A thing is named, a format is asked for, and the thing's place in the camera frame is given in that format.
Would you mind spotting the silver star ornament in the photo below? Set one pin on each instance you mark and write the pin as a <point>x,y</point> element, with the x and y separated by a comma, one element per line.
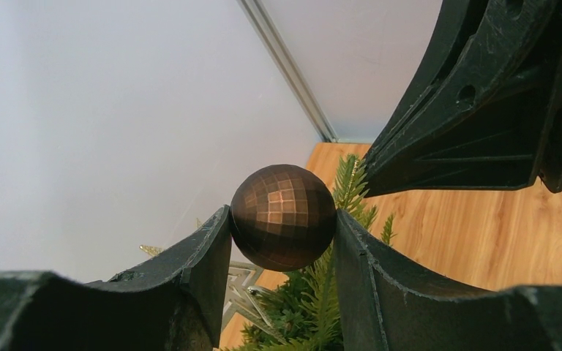
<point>240,290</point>

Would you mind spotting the dark brown ball ornament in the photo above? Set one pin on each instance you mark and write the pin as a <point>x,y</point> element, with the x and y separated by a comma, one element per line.
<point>284,217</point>

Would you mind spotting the right aluminium frame post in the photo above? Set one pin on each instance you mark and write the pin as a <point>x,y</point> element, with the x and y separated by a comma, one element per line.
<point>271,38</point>

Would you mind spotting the small green christmas tree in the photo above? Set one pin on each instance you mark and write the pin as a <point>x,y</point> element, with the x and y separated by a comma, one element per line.
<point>303,312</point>

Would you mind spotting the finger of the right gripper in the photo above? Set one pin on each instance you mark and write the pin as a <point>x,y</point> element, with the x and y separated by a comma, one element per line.
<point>477,113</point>

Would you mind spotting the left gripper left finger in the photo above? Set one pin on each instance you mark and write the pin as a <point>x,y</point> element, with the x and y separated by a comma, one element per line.
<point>173,301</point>

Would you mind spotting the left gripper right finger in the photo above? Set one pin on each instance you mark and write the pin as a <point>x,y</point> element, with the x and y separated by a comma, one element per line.
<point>389,302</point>

